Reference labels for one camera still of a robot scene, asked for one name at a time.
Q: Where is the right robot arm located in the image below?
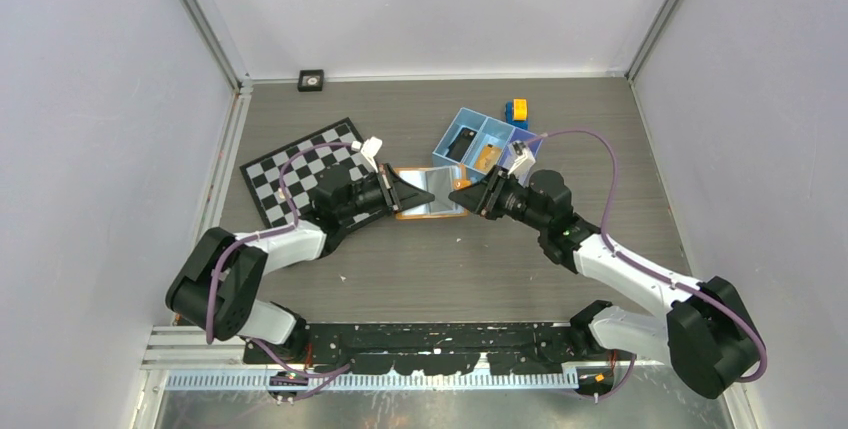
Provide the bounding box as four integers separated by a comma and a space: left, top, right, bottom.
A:
449, 167, 767, 399

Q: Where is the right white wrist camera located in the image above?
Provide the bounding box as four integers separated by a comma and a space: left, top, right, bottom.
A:
505, 140, 536, 180

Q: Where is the blue compartment tray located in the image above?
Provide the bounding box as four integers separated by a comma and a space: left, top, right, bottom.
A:
431, 107, 535, 182

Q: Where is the blue orange toy block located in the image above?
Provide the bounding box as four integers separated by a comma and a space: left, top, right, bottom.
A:
504, 98, 529, 130

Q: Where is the orange item in tray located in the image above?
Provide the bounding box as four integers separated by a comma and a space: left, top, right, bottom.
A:
473, 144, 502, 173

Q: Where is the purple cable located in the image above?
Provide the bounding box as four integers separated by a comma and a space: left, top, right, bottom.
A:
523, 129, 770, 402
205, 141, 363, 402

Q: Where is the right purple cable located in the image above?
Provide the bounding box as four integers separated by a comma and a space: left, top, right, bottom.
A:
523, 129, 770, 402

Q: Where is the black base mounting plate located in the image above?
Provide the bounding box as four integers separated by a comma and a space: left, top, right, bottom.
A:
243, 322, 611, 376

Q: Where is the aluminium frame rail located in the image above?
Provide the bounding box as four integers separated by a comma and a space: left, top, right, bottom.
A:
141, 326, 246, 370

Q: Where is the small black square device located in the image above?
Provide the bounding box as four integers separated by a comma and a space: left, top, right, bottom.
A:
297, 69, 325, 92

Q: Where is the black white chessboard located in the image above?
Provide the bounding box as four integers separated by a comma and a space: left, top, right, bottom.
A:
240, 118, 372, 228

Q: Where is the black item in tray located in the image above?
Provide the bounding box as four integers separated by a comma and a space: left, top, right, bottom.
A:
447, 127, 476, 161

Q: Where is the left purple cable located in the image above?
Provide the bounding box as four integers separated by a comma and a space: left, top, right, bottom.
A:
205, 141, 363, 402

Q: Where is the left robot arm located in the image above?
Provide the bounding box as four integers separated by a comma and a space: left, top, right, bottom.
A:
165, 164, 435, 363

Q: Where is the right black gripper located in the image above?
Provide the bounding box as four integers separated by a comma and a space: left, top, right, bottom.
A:
448, 165, 549, 233

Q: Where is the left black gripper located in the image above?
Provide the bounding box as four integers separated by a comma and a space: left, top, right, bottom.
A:
337, 164, 433, 222

